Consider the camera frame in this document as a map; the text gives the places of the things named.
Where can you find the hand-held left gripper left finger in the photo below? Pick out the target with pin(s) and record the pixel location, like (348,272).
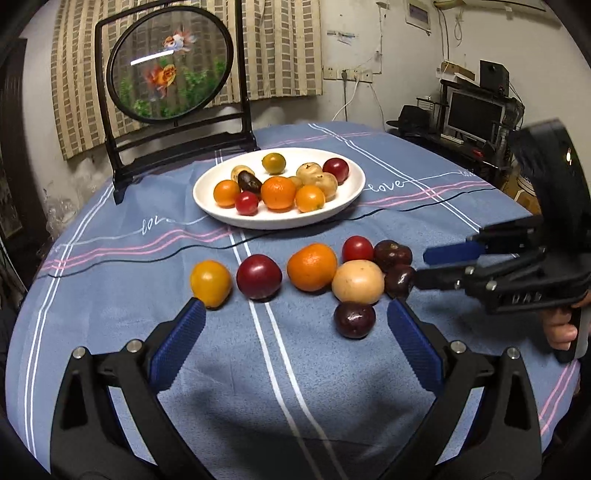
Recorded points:
(184,341)

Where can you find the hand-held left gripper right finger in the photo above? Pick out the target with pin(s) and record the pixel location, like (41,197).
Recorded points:
(411,341)

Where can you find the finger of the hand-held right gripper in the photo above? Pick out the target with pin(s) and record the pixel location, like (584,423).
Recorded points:
(452,254)
(438,279)

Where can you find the dark purple plum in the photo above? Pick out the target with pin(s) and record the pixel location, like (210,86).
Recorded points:
(354,319)
(392,254)
(400,280)

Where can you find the small red plum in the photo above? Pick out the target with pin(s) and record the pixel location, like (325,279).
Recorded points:
(246,203)
(358,249)

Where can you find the white round plate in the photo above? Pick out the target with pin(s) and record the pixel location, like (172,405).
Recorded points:
(277,219)

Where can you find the person's right hand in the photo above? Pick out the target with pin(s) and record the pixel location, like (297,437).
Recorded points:
(558,327)

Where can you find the large cardboard box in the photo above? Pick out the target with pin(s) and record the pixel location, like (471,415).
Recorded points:
(526,196)

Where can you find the yellow orange round fruit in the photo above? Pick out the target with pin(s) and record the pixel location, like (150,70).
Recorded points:
(211,284)

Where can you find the large tan round fruit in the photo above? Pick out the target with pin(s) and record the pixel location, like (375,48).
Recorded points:
(358,282)

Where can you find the blue striped tablecloth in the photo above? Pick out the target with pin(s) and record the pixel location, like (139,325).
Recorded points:
(138,277)

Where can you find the large dark red plum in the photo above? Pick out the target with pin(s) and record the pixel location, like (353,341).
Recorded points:
(259,277)
(336,170)

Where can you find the black computer desk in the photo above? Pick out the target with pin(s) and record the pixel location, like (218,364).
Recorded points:
(461,152)

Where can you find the computer monitor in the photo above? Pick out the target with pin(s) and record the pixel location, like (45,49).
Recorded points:
(475,113)

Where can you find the large tangerine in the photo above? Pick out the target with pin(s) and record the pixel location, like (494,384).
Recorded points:
(312,267)
(278,193)

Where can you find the black speaker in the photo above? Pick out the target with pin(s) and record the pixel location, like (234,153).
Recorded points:
(494,76)

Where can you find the black hat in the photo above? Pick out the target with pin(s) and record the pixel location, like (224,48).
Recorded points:
(411,120)

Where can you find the small cardboard box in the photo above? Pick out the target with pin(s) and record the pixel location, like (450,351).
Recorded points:
(457,71)

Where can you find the dark purple oval fruit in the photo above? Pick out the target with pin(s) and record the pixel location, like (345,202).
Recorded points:
(250,182)

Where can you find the small tan fruit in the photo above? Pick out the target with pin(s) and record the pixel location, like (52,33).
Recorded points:
(295,181)
(238,172)

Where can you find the clear plastic sheet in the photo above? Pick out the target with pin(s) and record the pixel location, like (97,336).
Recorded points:
(74,194)

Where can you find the green yellow citrus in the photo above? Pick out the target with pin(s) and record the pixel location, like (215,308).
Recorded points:
(273,163)

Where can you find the black framed round goldfish screen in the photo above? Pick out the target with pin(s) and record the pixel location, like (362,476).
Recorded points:
(171,69)

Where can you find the white wall power outlets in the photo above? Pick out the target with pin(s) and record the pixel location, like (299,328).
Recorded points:
(351,74)

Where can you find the white wall panel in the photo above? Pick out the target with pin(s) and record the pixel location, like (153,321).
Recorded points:
(418,16)

